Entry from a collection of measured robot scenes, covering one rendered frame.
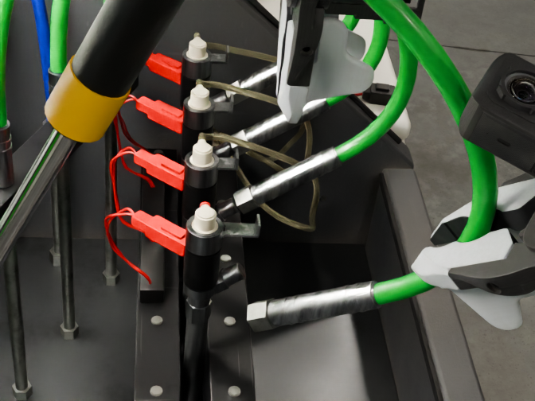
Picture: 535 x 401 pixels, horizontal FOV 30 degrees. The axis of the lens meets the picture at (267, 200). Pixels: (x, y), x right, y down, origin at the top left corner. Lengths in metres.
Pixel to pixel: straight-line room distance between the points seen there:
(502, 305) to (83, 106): 0.35
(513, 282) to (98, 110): 0.29
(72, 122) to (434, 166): 2.50
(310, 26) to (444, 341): 0.43
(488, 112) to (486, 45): 2.90
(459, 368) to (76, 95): 0.69
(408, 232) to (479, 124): 0.58
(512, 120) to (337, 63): 0.20
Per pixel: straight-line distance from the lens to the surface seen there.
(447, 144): 2.86
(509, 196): 0.59
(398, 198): 1.10
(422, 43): 0.52
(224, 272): 0.79
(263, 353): 1.07
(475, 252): 0.56
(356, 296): 0.64
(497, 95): 0.48
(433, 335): 0.96
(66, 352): 1.06
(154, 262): 0.92
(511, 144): 0.48
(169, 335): 0.88
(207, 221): 0.74
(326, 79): 0.66
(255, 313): 0.67
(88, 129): 0.29
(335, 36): 0.64
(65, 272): 1.01
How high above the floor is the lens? 1.63
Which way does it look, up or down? 40 degrees down
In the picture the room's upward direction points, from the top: 7 degrees clockwise
